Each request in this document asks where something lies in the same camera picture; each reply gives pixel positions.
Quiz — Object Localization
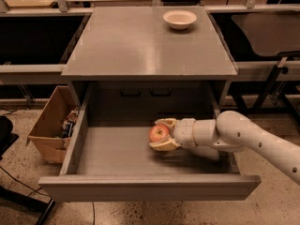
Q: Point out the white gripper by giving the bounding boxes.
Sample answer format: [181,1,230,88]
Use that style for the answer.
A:
[149,118,196,151]

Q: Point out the red apple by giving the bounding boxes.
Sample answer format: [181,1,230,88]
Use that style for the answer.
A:
[149,125,170,143]

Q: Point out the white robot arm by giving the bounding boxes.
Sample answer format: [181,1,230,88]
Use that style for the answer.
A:
[149,111,300,184]

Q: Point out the open grey top drawer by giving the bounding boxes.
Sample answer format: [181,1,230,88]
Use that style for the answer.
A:
[39,84,261,202]

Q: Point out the grey drawer cabinet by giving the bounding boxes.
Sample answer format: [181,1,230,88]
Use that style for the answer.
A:
[64,7,236,127]

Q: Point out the items in cardboard box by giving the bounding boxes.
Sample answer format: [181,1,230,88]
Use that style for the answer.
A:
[57,108,79,139]

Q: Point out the white bowl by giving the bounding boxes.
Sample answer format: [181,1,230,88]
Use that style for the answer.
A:
[163,10,197,30]

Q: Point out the cardboard box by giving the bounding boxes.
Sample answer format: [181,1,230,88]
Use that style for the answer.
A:
[28,86,77,163]

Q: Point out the black chair base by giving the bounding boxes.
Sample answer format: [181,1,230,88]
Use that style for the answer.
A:
[0,115,56,225]

